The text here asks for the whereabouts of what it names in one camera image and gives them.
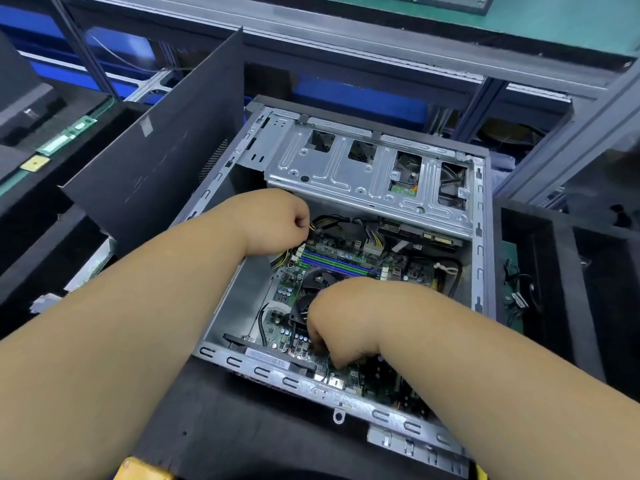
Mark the person's left hand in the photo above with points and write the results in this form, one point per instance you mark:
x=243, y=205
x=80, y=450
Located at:
x=278, y=220

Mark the person's right hand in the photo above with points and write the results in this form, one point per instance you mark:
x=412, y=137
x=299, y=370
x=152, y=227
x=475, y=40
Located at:
x=345, y=325

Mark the green motherboard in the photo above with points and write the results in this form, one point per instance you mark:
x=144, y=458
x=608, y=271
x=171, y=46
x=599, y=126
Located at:
x=350, y=255

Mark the grey computer case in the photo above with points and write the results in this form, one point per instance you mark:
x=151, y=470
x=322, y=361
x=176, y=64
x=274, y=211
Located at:
x=370, y=160

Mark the person's right forearm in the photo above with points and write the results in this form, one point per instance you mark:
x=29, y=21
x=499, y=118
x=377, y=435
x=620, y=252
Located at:
x=510, y=385

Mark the person's left forearm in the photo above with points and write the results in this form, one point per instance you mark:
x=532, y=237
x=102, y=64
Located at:
x=120, y=335

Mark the silver backed desktop computer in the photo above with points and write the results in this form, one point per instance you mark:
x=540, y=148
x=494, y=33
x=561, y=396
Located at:
x=440, y=3

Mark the black upright side panel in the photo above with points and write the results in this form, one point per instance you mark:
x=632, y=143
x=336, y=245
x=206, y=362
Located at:
x=160, y=155

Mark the empty black foam tray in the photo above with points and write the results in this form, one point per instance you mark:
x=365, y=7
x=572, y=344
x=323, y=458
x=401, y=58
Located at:
x=560, y=285

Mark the green memory stick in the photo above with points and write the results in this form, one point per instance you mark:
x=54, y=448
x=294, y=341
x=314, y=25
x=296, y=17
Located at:
x=68, y=135

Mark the black foam tray with boards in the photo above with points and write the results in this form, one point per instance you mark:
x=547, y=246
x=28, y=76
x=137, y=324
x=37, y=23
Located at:
x=40, y=235

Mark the yellow box with green button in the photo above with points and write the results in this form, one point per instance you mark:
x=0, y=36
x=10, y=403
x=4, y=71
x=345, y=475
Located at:
x=145, y=469

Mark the yellow paper label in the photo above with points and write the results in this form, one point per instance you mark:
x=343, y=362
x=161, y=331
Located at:
x=34, y=163

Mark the green upper shelf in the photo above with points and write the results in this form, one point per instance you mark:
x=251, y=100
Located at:
x=560, y=20

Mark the aluminium frame post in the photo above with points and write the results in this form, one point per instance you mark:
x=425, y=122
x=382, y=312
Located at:
x=570, y=135

